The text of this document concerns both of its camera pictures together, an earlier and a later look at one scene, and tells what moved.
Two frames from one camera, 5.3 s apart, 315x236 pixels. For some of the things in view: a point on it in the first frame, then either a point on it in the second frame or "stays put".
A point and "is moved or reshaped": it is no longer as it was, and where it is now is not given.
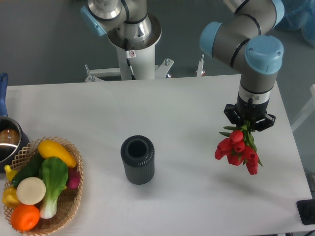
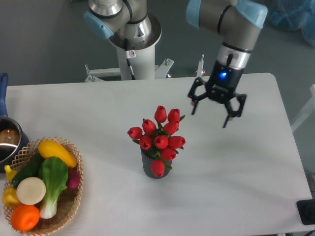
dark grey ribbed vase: x=138 y=152 is moved or reshaped
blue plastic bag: x=299 y=14 stays put
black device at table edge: x=306 y=209 stays put
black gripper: x=249 y=112 → x=221 y=86
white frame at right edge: x=307 y=111 stays put
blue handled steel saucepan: x=14 y=139 stays put
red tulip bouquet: x=239 y=147 → x=158 y=139
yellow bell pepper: x=10 y=197 stays put
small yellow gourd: x=10 y=172 stays put
